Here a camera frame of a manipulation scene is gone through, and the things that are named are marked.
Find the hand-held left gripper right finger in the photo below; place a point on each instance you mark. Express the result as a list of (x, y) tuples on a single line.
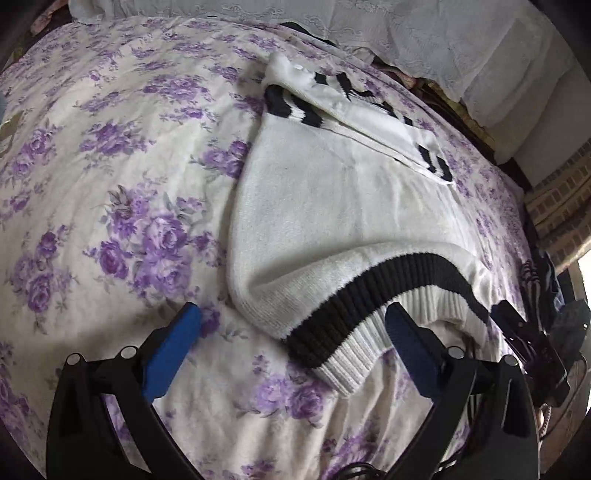
[(412, 353)]

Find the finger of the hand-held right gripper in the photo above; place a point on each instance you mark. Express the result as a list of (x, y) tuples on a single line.
[(508, 316)]

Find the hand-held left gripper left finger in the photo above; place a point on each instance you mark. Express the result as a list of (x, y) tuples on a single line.
[(171, 353)]

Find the white sweater with black trim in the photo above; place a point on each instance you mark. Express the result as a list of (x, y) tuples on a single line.
[(332, 194)]

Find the black and white striped garment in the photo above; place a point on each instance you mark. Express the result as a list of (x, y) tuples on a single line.
[(532, 282)]

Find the navy knit garment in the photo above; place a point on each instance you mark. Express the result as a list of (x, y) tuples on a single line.
[(572, 323)]

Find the brick pattern curtain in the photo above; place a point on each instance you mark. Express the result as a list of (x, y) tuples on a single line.
[(563, 198)]

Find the purple floral bedsheet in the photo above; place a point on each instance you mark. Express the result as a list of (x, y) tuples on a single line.
[(115, 161)]

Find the white lace cover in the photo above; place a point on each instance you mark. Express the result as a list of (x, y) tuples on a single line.
[(461, 55)]

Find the grey paper tag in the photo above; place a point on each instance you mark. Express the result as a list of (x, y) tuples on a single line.
[(9, 131)]

